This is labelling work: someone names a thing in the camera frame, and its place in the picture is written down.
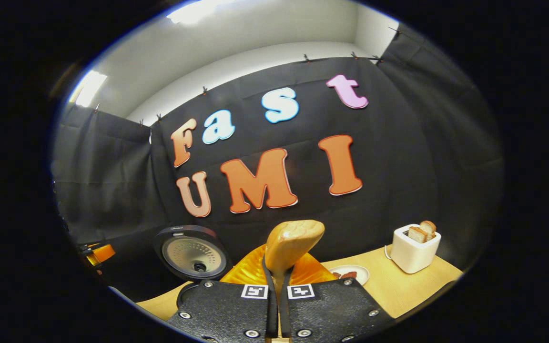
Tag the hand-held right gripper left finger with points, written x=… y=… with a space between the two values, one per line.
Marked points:
x=229 y=312

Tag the white oval plate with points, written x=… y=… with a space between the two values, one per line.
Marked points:
x=362 y=274

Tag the black silver rice cooker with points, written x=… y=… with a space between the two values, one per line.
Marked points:
x=193 y=255

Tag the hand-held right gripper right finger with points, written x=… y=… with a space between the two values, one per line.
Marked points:
x=331 y=312

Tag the white toaster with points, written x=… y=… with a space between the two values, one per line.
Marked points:
x=412 y=257

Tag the wooden spoon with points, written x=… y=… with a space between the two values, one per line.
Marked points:
x=293 y=240

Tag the toast slice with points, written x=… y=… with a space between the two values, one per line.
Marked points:
x=429 y=227
x=417 y=234

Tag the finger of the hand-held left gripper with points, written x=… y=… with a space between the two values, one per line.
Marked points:
x=103 y=253

